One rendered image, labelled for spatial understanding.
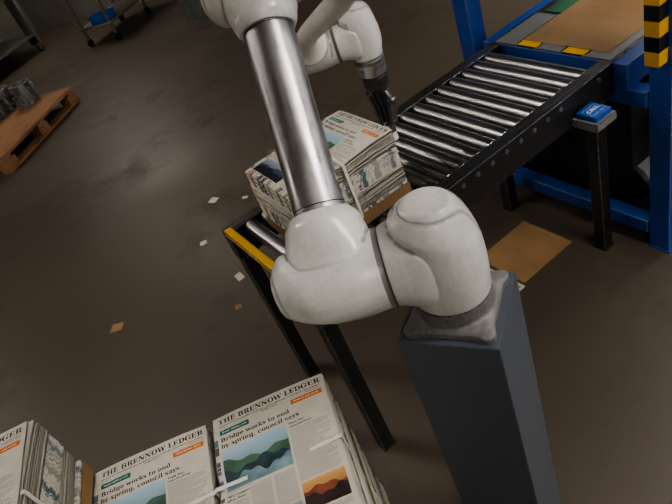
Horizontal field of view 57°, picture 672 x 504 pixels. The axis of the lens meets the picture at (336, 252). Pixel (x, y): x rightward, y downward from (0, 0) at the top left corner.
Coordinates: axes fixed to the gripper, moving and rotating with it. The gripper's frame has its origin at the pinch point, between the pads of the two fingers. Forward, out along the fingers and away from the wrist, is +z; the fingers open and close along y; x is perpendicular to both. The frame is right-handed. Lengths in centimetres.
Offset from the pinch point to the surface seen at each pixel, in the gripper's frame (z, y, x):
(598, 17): 13, -2, 104
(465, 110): 14.2, -5.1, 34.7
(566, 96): 13, 23, 54
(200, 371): 94, -72, -90
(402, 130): 14.1, -17.6, 15.4
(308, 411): 11, 57, -77
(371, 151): -7.5, 13.9, -17.0
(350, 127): -9.8, 0.4, -13.6
